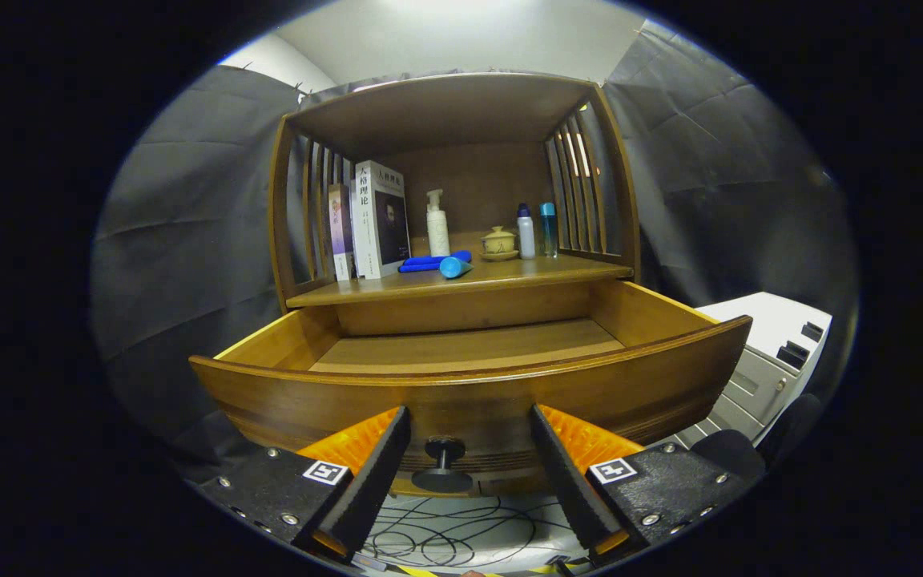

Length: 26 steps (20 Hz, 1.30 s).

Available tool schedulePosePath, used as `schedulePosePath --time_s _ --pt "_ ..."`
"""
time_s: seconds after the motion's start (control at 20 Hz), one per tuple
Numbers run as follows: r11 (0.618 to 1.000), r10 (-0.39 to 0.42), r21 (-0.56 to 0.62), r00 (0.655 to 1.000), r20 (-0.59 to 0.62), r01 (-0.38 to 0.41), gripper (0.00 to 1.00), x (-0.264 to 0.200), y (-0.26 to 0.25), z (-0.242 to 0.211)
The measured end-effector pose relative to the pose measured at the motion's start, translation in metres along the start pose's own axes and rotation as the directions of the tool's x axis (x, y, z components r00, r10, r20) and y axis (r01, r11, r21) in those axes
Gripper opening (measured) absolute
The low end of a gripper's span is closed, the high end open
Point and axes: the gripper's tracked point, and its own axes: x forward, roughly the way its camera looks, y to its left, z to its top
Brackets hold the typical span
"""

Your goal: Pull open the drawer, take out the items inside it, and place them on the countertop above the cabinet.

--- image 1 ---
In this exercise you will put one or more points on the black backdrop cloth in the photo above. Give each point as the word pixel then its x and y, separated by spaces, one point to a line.
pixel 189 240

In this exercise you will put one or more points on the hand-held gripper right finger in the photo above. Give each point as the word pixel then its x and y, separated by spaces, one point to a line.
pixel 578 489

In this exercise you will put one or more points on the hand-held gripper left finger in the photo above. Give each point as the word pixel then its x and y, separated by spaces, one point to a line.
pixel 369 485

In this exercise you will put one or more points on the blue folded cloth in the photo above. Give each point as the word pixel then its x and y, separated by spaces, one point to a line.
pixel 421 263

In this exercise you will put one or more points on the brown wooden cabinet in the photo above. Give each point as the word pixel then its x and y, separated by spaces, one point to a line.
pixel 445 112

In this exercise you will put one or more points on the brown wooden drawer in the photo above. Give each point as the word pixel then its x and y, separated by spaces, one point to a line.
pixel 469 344

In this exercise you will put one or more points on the teal transparent bottle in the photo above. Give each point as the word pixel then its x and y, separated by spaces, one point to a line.
pixel 549 232

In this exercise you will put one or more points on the black drawer knob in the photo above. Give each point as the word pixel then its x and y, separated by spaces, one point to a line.
pixel 443 481

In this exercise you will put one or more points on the blue and white cosmetic tube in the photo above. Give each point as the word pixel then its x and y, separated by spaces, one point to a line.
pixel 453 268

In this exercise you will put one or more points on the thin purple book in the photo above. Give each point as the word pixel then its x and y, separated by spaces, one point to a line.
pixel 340 232

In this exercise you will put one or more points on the brown wooden countertop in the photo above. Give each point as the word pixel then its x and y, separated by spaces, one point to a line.
pixel 525 272

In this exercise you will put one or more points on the white bottle with blue cap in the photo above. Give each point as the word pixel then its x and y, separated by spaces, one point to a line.
pixel 525 236

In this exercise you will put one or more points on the white pump bottle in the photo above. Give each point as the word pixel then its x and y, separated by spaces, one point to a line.
pixel 438 236

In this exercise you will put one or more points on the thick white book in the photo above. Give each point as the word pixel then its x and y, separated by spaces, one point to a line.
pixel 377 224

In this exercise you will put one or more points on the white filing cabinet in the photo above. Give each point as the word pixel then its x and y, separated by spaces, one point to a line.
pixel 758 320

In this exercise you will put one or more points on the yellow lidded teacup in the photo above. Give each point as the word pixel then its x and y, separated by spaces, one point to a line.
pixel 499 240

